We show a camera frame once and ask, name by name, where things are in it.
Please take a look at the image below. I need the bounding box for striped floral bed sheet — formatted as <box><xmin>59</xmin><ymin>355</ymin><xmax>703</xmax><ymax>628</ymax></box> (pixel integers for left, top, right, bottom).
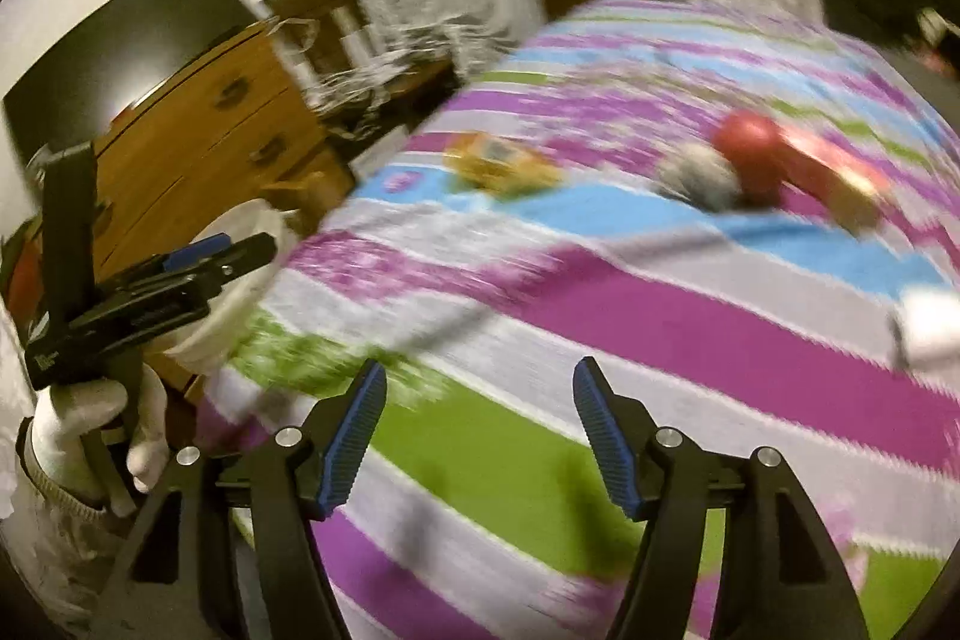
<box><xmin>195</xmin><ymin>0</ymin><xmax>960</xmax><ymax>640</ymax></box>

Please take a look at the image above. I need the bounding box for orange snack wrapper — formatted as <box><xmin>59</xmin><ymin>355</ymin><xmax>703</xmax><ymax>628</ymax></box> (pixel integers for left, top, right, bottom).
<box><xmin>442</xmin><ymin>131</ymin><xmax>563</xmax><ymax>196</ymax></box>

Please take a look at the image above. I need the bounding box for person's left hand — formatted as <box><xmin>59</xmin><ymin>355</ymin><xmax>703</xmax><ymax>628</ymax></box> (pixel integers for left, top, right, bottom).
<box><xmin>34</xmin><ymin>362</ymin><xmax>172</xmax><ymax>518</ymax></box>

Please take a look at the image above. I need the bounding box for red cardboard box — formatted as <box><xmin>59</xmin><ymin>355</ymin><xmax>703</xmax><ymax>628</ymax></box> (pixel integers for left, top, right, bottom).
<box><xmin>780</xmin><ymin>126</ymin><xmax>893</xmax><ymax>232</ymax></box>

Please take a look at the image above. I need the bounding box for dark wooden chair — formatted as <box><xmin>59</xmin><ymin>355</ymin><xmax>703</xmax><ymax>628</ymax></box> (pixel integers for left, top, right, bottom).
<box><xmin>262</xmin><ymin>0</ymin><xmax>458</xmax><ymax>140</ymax></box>

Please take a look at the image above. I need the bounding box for white router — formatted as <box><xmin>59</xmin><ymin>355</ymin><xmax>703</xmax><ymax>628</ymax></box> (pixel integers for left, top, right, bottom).
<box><xmin>330</xmin><ymin>2</ymin><xmax>376</xmax><ymax>65</ymax></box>

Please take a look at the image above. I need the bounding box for tangle of white cables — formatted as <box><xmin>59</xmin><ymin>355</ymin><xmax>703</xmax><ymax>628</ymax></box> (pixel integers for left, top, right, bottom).
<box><xmin>270</xmin><ymin>14</ymin><xmax>451</xmax><ymax>118</ymax></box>

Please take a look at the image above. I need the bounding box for black monitor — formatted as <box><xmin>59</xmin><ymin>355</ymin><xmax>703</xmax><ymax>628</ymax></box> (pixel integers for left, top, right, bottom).
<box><xmin>2</xmin><ymin>0</ymin><xmax>275</xmax><ymax>161</ymax></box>

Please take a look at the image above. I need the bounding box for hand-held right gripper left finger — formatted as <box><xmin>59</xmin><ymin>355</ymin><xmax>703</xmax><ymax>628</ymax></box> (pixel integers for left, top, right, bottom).
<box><xmin>94</xmin><ymin>359</ymin><xmax>389</xmax><ymax>640</ymax></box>

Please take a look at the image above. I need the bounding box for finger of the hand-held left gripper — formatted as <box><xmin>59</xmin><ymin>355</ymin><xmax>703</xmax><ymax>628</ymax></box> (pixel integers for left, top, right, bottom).
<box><xmin>127</xmin><ymin>233</ymin><xmax>278</xmax><ymax>313</ymax></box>
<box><xmin>112</xmin><ymin>231</ymin><xmax>233</xmax><ymax>290</ymax></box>

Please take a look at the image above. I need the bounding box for crumpled white tissue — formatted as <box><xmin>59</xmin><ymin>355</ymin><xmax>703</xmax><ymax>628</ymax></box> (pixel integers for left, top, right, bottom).
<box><xmin>658</xmin><ymin>143</ymin><xmax>740</xmax><ymax>211</ymax></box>

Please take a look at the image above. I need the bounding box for bin with white liner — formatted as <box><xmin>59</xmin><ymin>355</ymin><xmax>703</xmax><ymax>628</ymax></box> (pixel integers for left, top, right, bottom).
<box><xmin>161</xmin><ymin>197</ymin><xmax>301</xmax><ymax>378</ymax></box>

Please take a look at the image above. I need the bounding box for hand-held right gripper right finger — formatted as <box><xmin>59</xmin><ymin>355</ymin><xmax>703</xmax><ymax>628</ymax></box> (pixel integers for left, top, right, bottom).
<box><xmin>572</xmin><ymin>355</ymin><xmax>871</xmax><ymax>640</ymax></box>

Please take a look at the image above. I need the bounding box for wooden dresser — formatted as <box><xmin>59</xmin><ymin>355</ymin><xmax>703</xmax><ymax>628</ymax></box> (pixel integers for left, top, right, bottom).
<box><xmin>90</xmin><ymin>21</ymin><xmax>357</xmax><ymax>281</ymax></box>

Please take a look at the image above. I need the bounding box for red apple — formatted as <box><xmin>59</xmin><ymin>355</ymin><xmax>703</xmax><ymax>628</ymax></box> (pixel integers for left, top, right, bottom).
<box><xmin>711</xmin><ymin>111</ymin><xmax>797</xmax><ymax>199</ymax></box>

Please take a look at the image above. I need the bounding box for person's left forearm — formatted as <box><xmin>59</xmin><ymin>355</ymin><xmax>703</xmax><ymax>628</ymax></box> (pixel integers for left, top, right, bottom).
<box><xmin>0</xmin><ymin>419</ymin><xmax>151</xmax><ymax>640</ymax></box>

